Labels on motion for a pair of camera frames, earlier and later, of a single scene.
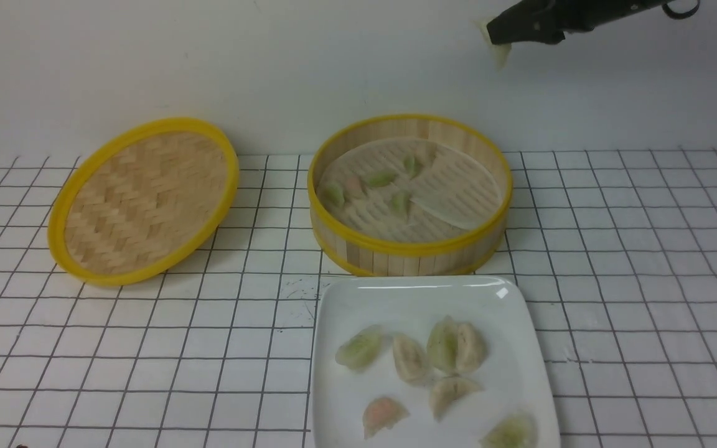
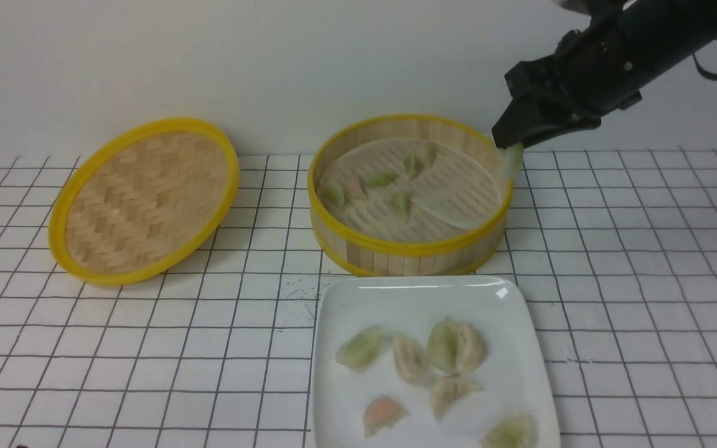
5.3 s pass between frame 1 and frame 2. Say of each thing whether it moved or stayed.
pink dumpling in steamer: stayed
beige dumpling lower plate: stayed
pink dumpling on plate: stayed
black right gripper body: moved
